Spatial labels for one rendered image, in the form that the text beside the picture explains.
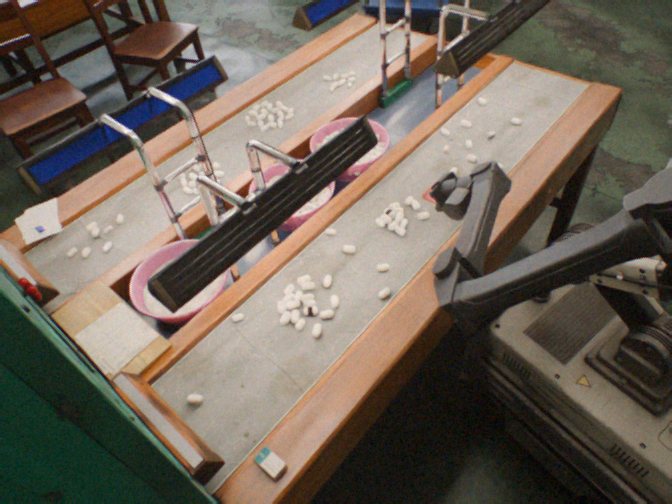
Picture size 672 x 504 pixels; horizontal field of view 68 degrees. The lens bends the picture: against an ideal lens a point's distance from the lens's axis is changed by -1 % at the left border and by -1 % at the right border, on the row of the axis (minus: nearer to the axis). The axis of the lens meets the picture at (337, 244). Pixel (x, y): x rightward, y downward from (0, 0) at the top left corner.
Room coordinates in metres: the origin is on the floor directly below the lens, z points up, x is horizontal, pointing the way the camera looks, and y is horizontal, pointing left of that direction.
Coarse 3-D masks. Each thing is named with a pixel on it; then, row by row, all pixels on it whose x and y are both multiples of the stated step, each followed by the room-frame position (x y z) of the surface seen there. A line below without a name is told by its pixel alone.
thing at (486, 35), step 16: (512, 0) 1.51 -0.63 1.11; (528, 0) 1.54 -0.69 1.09; (544, 0) 1.59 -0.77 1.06; (512, 16) 1.46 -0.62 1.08; (528, 16) 1.51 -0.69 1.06; (480, 32) 1.35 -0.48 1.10; (496, 32) 1.39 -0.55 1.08; (512, 32) 1.44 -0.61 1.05; (464, 48) 1.29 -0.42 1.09; (480, 48) 1.32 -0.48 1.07; (448, 64) 1.24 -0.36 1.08; (464, 64) 1.26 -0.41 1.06
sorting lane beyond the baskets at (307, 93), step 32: (320, 64) 1.97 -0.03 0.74; (352, 64) 1.93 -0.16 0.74; (288, 96) 1.75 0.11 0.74; (320, 96) 1.72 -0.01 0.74; (224, 128) 1.59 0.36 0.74; (256, 128) 1.56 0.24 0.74; (288, 128) 1.54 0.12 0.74; (224, 160) 1.40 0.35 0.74; (128, 192) 1.30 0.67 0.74; (192, 192) 1.25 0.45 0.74; (128, 224) 1.14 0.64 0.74; (160, 224) 1.12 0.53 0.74; (32, 256) 1.06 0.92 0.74; (64, 256) 1.04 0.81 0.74; (96, 256) 1.02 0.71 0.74; (64, 288) 0.92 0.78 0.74
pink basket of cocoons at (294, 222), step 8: (272, 168) 1.29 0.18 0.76; (280, 168) 1.30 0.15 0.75; (264, 176) 1.27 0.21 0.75; (272, 176) 1.28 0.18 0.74; (280, 176) 1.29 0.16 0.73; (328, 200) 1.13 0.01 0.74; (320, 208) 1.09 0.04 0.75; (296, 216) 1.05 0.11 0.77; (304, 216) 1.06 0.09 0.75; (288, 224) 1.07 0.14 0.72; (296, 224) 1.07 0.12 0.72
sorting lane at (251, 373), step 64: (512, 64) 1.77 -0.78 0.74; (448, 128) 1.41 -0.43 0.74; (512, 128) 1.37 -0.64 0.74; (384, 192) 1.13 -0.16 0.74; (320, 256) 0.91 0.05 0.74; (384, 256) 0.88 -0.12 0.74; (256, 320) 0.73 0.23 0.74; (320, 320) 0.70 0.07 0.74; (192, 384) 0.57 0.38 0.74; (256, 384) 0.55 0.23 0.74
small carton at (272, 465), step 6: (264, 450) 0.38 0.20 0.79; (270, 450) 0.38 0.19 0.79; (258, 456) 0.37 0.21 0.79; (264, 456) 0.37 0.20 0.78; (270, 456) 0.36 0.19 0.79; (276, 456) 0.36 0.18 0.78; (258, 462) 0.36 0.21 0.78; (264, 462) 0.35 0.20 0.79; (270, 462) 0.35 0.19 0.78; (276, 462) 0.35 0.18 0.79; (282, 462) 0.35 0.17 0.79; (264, 468) 0.34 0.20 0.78; (270, 468) 0.34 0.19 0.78; (276, 468) 0.34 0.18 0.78; (282, 468) 0.34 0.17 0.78; (270, 474) 0.33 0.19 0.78; (276, 474) 0.33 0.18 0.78
